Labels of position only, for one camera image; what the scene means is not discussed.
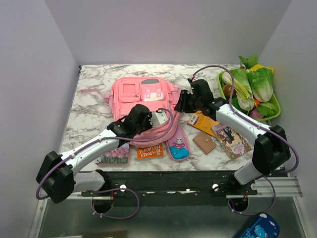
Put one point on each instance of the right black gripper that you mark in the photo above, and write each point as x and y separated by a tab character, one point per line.
181	106

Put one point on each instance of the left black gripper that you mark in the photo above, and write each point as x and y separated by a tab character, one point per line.
148	119

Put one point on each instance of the pink student backpack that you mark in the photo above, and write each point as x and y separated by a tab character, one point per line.
152	92

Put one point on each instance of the brown leather wallet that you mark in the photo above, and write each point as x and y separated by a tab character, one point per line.
204	142

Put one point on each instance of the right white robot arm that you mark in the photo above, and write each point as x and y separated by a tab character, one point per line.
271	149

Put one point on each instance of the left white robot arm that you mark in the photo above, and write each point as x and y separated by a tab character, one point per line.
59	175

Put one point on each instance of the orange card packet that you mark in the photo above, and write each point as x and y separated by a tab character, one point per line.
202	123

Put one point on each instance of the orange Treehouse book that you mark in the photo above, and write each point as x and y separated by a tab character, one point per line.
150	152

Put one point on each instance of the pink cat pencil case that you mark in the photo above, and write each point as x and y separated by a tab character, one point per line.
178	145

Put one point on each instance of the Designer Fate flower book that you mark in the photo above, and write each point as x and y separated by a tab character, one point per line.
116	158

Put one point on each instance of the brown round fruit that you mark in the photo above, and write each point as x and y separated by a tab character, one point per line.
227	89

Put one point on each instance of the brown illustrated notebook packet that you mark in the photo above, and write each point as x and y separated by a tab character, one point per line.
232	142

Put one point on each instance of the purple pink radish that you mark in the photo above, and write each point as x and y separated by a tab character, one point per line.
255	114

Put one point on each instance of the green lettuce head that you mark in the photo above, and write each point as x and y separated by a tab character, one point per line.
261	82

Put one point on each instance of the green vegetable tray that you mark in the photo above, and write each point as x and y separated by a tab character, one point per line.
271	108

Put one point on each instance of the blue dinosaur pencil case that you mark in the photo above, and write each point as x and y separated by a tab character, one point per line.
262	225

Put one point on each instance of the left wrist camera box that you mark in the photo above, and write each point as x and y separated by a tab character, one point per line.
158	118

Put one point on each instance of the black mounting rail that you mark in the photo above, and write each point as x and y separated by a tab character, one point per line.
172	188

